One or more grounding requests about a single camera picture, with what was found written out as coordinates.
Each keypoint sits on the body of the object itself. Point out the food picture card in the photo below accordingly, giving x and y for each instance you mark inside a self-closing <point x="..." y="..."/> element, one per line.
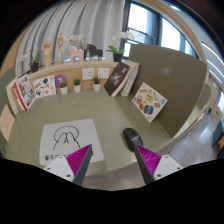
<point x="149" y="101"/>

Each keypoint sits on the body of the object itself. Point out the beige card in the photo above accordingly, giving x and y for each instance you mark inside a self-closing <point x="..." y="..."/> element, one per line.
<point x="6" y="121"/>

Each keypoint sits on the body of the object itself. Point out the dark-covered book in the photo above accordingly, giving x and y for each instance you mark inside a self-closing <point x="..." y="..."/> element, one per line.
<point x="116" y="79"/>

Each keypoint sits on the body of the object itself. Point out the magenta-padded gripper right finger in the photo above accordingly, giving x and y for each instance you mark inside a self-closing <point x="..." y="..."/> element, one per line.
<point x="151" y="161"/>

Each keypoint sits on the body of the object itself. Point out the round purple sign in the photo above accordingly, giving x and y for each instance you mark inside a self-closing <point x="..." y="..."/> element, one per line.
<point x="60" y="79"/>

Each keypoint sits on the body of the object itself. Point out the dark-framed window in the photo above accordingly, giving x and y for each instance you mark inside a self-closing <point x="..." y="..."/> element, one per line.
<point x="146" y="23"/>

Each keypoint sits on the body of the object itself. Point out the white books stack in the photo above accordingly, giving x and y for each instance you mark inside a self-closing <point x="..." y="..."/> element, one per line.
<point x="133" y="75"/>

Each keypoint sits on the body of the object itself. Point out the wooden artist mannequin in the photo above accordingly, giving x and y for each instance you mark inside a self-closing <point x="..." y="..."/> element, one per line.
<point x="60" y="43"/>

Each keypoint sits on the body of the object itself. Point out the olive desk partition panel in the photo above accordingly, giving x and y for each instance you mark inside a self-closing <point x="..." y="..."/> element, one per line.
<point x="5" y="83"/>
<point x="173" y="83"/>

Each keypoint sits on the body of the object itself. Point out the white mouse pad with drawing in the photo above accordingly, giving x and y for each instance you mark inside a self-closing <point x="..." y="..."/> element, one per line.
<point x="83" y="130"/>

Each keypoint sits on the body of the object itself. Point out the pink wooden horse figure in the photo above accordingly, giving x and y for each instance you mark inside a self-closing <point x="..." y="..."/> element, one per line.
<point x="76" y="53"/>

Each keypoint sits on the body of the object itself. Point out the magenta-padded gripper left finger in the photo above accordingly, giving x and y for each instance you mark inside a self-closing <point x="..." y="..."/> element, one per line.
<point x="78" y="161"/>

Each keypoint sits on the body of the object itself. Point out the white orchid in black pot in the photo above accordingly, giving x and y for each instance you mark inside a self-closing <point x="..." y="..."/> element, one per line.
<point x="117" y="56"/>
<point x="80" y="38"/>
<point x="34" y="66"/>

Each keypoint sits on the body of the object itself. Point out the dark wooden horse figure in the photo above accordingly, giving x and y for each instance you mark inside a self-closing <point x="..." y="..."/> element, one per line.
<point x="94" y="50"/>

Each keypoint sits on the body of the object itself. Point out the light wooden desk shelf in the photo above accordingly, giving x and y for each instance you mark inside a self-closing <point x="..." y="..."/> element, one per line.
<point x="70" y="68"/>

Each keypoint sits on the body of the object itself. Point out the white book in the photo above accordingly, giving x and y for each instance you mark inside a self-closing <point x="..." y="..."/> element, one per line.
<point x="10" y="96"/>

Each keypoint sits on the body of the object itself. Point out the white sticker sheet card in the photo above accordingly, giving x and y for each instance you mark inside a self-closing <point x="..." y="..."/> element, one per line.
<point x="44" y="86"/>

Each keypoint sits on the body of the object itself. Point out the wooden hand model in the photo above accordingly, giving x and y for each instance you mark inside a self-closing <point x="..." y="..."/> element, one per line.
<point x="47" y="50"/>

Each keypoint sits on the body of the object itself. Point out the black computer mouse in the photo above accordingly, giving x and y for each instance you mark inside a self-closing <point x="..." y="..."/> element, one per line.
<point x="129" y="134"/>

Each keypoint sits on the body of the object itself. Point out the grey-white curtain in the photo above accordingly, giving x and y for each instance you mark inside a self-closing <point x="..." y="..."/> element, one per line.
<point x="83" y="20"/>

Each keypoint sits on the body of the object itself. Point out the white wall socket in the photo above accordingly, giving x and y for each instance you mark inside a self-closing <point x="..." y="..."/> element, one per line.
<point x="88" y="74"/>
<point x="103" y="73"/>

